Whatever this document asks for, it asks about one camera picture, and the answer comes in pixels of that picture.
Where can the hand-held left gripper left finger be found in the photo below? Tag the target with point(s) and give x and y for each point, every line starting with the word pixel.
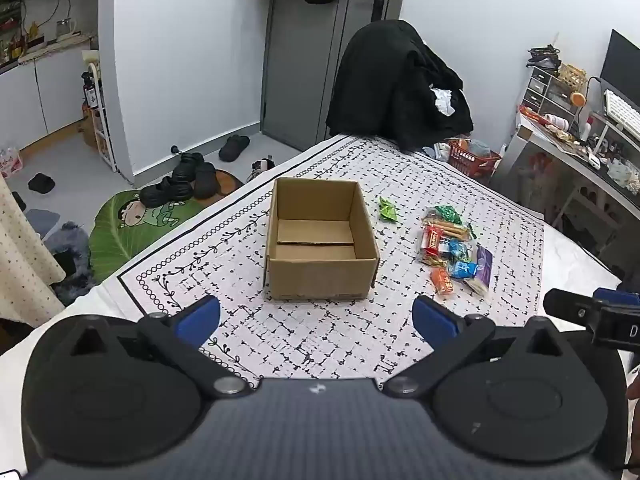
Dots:
pixel 200 316

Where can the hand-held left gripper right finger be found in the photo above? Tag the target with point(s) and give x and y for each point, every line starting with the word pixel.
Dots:
pixel 434 317

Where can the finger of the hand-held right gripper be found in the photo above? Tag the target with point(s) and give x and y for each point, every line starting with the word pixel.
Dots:
pixel 565 303
pixel 617 296

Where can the purple snack packet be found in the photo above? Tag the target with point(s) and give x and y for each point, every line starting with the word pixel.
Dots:
pixel 483 262

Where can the red snack packet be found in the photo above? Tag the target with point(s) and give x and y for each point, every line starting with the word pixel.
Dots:
pixel 432 240

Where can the clear breadstick packet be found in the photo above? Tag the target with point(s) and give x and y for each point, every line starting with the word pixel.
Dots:
pixel 451 230

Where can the large green snack packet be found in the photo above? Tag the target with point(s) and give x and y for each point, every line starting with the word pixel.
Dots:
pixel 448 215

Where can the brown cardboard box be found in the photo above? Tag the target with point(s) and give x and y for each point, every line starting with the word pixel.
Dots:
pixel 320 276

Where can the orange snack packet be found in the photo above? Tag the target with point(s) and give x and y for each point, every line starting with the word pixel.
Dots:
pixel 441 281

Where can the blue snack packet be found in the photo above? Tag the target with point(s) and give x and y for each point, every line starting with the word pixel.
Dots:
pixel 462 269
pixel 459 250

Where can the white black patterned cloth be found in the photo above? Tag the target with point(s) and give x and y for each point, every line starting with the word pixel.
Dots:
pixel 310 340

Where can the green leaf rug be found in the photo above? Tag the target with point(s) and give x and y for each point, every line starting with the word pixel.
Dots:
pixel 115 240

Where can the small green snack packet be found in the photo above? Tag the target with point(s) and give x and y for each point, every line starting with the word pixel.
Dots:
pixel 389 210

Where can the black chunky shoe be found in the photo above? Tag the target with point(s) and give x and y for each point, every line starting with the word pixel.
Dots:
pixel 206 180
pixel 167 192
pixel 187 167

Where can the white desk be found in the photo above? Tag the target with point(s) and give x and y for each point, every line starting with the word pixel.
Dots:
pixel 565 155

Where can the black white sneaker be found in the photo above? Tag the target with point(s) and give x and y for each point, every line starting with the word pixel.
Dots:
pixel 260 169

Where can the red plastic basket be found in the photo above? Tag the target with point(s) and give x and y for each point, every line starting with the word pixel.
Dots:
pixel 472 162

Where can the black slipper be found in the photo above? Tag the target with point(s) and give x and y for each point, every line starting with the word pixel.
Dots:
pixel 41 183
pixel 234 149

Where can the beige dotted curtain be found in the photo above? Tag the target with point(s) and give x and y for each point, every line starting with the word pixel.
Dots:
pixel 25 270

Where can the white keyboard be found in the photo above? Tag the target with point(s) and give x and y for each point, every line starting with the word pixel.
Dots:
pixel 622 110

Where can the orange desk lamp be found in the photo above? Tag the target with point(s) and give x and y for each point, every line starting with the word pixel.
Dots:
pixel 578 99

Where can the grey drawer organizer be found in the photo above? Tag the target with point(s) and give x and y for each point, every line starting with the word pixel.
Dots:
pixel 545 92

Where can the white shelf rack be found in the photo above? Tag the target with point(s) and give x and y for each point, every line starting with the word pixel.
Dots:
pixel 102 125

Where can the crumpled white paper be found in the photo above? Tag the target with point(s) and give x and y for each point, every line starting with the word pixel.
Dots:
pixel 444 102

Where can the black monitor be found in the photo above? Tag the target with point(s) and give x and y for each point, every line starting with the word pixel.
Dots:
pixel 622 65

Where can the black coat on chair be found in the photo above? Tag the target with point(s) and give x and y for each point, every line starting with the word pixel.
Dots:
pixel 385 85

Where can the pink plastic bag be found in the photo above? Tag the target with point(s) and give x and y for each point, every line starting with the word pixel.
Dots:
pixel 10 162

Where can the grey door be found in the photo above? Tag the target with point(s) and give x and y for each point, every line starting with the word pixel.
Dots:
pixel 300 70

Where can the white cabinet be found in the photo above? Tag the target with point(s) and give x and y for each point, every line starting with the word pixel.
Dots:
pixel 30 100

